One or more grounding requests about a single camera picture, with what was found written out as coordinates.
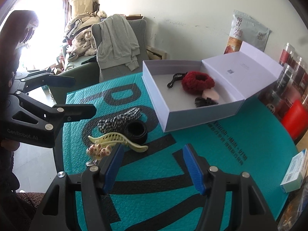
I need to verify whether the cream yellow claw clip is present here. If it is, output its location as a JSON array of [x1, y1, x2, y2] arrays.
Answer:
[[88, 132, 148, 153]]

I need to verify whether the checkered black white scrunchie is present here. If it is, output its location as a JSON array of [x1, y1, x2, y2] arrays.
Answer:
[[97, 107, 141, 134]]

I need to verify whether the black elastic hair band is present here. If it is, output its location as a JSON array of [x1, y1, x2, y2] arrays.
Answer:
[[124, 120, 148, 145]]

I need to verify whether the pink round compact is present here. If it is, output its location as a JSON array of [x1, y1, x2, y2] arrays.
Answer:
[[202, 89, 220, 101]]

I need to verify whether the red fuzzy scrunchie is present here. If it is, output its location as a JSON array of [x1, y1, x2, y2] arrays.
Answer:
[[181, 71, 215, 95]]

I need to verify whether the grey armchair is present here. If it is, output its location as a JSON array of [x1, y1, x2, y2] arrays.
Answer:
[[50, 14, 148, 104]]

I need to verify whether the teal bubble mailer mat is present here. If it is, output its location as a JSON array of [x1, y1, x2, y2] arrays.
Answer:
[[63, 74, 297, 230]]

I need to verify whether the pile of clothes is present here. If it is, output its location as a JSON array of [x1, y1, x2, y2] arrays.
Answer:
[[62, 0, 107, 62]]

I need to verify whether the grey garment on chair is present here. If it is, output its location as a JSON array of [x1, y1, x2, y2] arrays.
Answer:
[[96, 14, 141, 71]]

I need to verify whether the white open box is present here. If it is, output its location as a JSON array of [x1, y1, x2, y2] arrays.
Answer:
[[142, 42, 282, 132]]

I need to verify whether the black hair clip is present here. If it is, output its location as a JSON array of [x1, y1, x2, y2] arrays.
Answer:
[[167, 73, 187, 88]]

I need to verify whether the small teal white carton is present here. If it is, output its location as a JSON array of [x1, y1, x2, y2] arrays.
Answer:
[[280, 149, 307, 193]]

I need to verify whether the red canister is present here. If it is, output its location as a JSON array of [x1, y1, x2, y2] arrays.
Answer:
[[281, 100, 307, 140]]

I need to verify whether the clear jar dark lid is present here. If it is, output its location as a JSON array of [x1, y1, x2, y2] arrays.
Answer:
[[274, 64, 295, 97]]

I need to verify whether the silver snack pouch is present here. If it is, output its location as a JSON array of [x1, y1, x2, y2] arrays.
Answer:
[[224, 10, 270, 54]]

